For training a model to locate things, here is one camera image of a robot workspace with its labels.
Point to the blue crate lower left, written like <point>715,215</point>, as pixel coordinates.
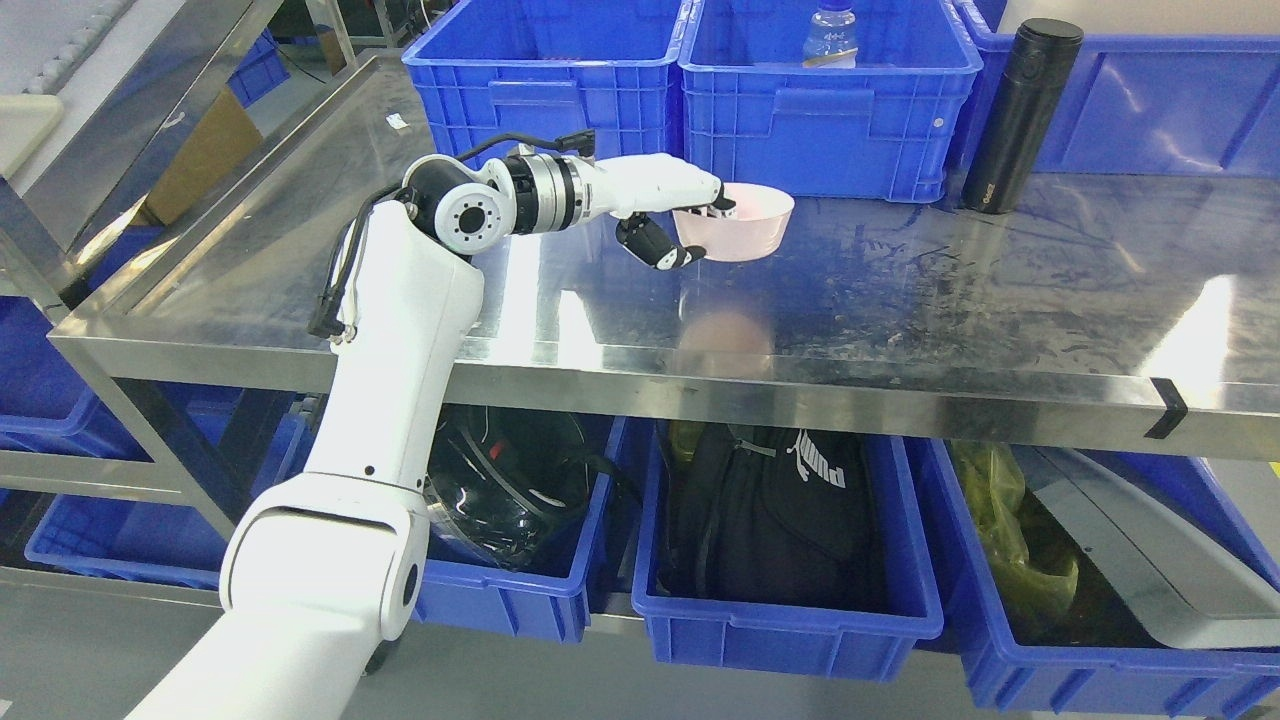
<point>158,543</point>

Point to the grey flat device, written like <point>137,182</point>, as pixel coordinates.
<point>1185,589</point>

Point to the blue crate lower right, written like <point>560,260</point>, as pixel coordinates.
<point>1003,673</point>

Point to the blue crate top left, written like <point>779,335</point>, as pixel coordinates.
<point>550,68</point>

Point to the blue crate with bag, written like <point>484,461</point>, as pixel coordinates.
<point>788,639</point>

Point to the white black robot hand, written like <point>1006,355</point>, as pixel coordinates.
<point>633,187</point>

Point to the clear water bottle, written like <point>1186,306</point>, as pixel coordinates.
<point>832,41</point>

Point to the black thermos bottle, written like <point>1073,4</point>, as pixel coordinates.
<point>1041,58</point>

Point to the black helmet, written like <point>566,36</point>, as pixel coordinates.
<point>505,484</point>

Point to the black puma bag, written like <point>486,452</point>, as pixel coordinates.
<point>776,515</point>

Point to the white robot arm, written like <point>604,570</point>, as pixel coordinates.
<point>324,568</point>

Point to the black tape strip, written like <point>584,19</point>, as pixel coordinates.
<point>1175,408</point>

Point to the blue crate top right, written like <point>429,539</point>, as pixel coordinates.
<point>1184,88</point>

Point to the blue crate top middle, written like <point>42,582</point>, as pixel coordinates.
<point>754,113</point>

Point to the yellow plastic bag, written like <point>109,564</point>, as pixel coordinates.
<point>1034,564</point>

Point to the cardboard box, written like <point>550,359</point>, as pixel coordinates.
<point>223,138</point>

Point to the pink plastic bowl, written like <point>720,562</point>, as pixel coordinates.
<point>755,230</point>

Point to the blue crate with helmet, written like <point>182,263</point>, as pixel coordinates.
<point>550,602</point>

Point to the steel shelf table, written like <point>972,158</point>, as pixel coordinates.
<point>1042,326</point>

